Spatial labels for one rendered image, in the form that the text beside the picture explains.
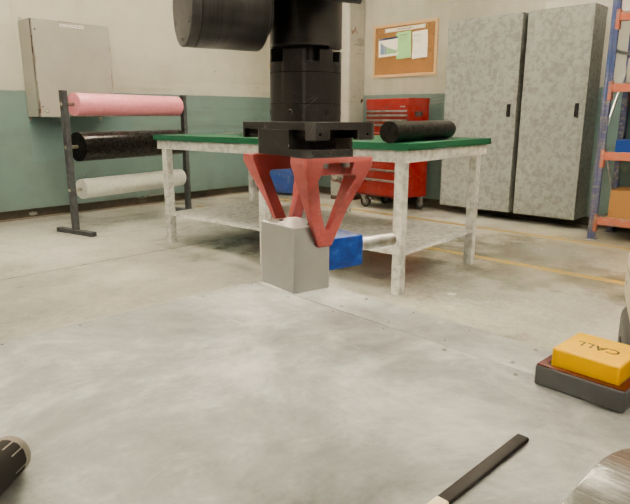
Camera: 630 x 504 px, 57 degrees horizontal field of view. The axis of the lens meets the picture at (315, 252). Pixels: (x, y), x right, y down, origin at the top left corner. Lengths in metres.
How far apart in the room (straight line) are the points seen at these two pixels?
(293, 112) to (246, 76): 7.73
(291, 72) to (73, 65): 6.15
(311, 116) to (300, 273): 0.12
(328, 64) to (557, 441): 0.34
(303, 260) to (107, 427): 0.21
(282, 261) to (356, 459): 0.16
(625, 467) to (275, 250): 0.33
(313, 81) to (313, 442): 0.28
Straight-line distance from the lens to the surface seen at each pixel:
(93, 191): 5.67
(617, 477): 0.22
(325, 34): 0.46
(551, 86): 5.95
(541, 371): 0.59
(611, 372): 0.57
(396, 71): 7.21
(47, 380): 0.62
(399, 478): 0.44
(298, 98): 0.45
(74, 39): 6.62
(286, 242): 0.46
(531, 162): 6.01
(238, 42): 0.45
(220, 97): 7.89
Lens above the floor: 1.05
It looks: 13 degrees down
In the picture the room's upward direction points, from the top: straight up
